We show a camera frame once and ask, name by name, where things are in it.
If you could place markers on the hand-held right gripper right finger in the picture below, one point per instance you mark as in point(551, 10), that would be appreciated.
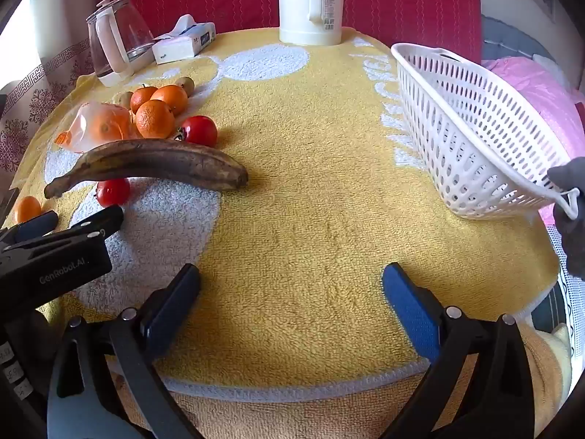
point(409, 306)

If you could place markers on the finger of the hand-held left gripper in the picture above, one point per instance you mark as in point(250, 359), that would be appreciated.
point(34, 225)
point(98, 222)

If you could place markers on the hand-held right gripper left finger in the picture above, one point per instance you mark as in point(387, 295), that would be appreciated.
point(176, 302)

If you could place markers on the small mandarin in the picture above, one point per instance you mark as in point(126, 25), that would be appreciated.
point(27, 208)

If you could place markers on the small red tomato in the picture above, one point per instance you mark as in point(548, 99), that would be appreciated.
point(113, 191)

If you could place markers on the overripe brown banana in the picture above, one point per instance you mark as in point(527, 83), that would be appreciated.
point(160, 160)

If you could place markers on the plastic bag of oranges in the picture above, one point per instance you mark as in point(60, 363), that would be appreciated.
point(100, 125)

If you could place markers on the orange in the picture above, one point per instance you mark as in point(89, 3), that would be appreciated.
point(155, 119)
point(141, 97)
point(170, 98)

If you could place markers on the brown kiwi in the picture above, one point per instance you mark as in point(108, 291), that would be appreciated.
point(185, 84)
point(125, 98)

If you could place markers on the large red tomato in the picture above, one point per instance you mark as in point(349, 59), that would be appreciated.
point(199, 130)

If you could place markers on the white plastic basket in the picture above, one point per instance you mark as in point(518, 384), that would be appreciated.
point(457, 114)

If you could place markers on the patterned curtain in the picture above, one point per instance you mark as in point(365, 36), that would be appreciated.
point(27, 109)

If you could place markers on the yellow and white towel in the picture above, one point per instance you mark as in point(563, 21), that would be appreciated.
point(297, 215)

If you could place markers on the beige towel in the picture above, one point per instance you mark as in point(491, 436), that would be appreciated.
point(297, 416)

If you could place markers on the white lace bed cover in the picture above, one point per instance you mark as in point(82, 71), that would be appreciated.
point(571, 302)

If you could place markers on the tissue pack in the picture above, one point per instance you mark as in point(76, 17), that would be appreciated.
point(183, 45)

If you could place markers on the pink dotted blanket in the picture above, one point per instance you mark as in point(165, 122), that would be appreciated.
point(539, 87)

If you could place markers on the gray bed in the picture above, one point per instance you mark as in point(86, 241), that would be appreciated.
point(502, 41)

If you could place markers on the white thermos jug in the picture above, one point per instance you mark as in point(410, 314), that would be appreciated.
point(297, 0)

